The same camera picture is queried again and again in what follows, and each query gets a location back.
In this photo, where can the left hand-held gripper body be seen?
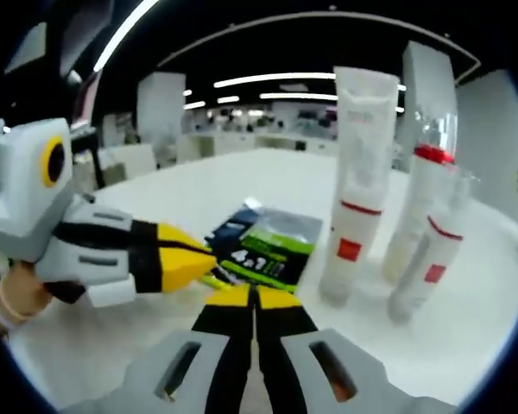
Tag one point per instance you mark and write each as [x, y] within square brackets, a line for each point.
[21, 185]

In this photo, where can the white office desks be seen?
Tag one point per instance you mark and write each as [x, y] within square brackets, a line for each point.
[259, 140]

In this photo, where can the red-collar skincare bottle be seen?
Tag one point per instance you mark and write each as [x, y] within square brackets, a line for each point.
[418, 207]

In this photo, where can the white bottle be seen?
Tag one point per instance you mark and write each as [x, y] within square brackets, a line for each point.
[431, 267]

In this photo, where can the silver green-label skincare sachet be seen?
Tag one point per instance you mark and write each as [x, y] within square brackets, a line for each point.
[276, 246]

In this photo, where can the person's left hand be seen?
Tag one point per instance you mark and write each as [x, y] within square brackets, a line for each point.
[26, 289]

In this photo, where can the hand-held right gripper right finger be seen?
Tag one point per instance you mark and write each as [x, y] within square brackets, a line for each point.
[285, 366]

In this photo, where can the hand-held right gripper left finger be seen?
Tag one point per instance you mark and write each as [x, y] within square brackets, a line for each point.
[224, 366]

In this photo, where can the black laptop stand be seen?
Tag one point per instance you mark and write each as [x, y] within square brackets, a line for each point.
[92, 151]

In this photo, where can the dark hanging ceiling panel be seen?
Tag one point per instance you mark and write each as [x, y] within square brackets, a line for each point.
[26, 47]
[86, 34]

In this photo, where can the long ceiling light strip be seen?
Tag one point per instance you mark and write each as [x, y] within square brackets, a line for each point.
[125, 36]

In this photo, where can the white skincare tube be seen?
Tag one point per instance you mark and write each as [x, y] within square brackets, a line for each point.
[360, 181]

